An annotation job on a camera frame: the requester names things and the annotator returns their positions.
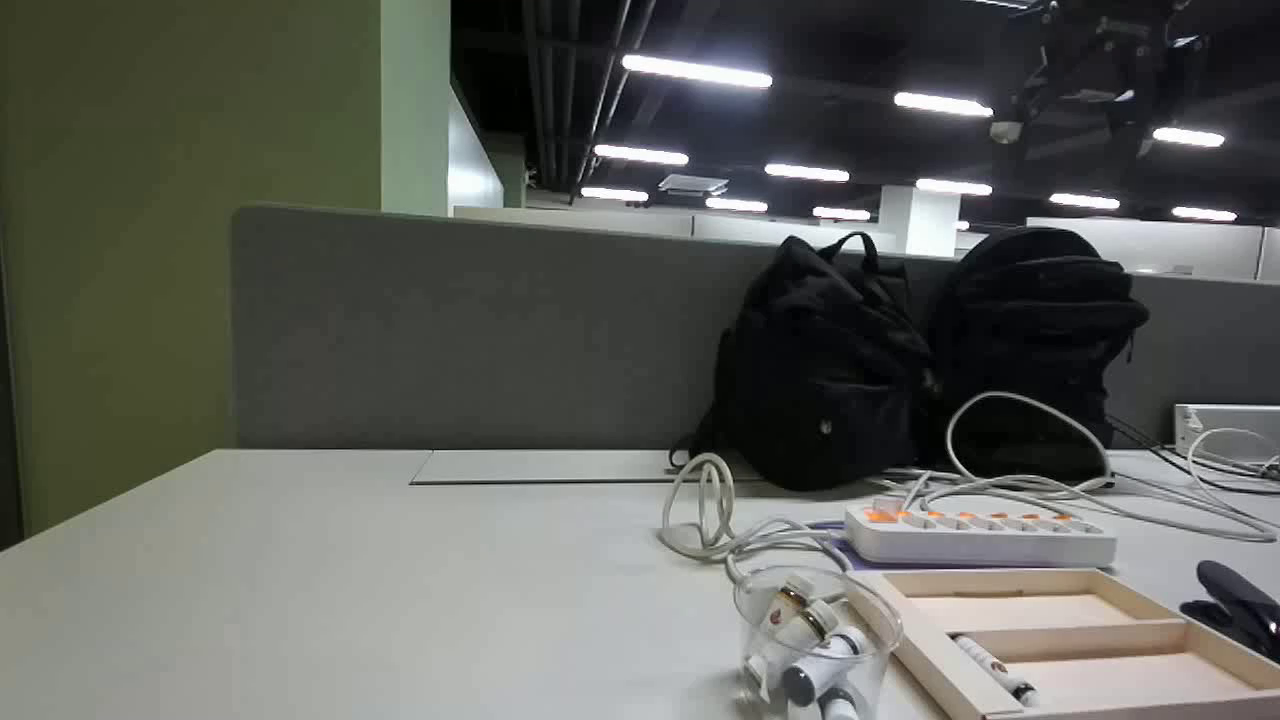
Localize black stapler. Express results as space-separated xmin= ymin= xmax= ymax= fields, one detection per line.
xmin=1175 ymin=555 xmax=1280 ymax=665

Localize black backpack with handle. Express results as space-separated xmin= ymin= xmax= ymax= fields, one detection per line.
xmin=667 ymin=227 xmax=937 ymax=493

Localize thin white cable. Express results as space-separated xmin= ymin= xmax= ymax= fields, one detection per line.
xmin=1151 ymin=424 xmax=1280 ymax=489

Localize white power strip orange switches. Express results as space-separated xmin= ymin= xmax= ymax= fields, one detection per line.
xmin=844 ymin=501 xmax=1120 ymax=570

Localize coiled white cable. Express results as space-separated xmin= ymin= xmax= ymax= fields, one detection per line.
xmin=656 ymin=447 xmax=857 ymax=590

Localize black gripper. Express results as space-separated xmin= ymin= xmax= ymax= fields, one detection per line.
xmin=1016 ymin=0 xmax=1196 ymax=137

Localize clear plastic cup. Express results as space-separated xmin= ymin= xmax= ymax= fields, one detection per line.
xmin=728 ymin=555 xmax=908 ymax=720

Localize ceiling air vent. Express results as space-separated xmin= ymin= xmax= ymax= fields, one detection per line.
xmin=656 ymin=170 xmax=731 ymax=204

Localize long white cable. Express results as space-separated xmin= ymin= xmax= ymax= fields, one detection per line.
xmin=875 ymin=386 xmax=1280 ymax=548

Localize bulky black backpack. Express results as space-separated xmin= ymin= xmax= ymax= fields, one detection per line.
xmin=915 ymin=222 xmax=1151 ymax=489

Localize white box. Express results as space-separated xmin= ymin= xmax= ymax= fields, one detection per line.
xmin=1171 ymin=401 xmax=1280 ymax=465

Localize wooden segmented tray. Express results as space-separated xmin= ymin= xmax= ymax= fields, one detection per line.
xmin=857 ymin=565 xmax=1280 ymax=720

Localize grey desk partition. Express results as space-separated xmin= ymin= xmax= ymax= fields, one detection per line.
xmin=228 ymin=204 xmax=1280 ymax=451

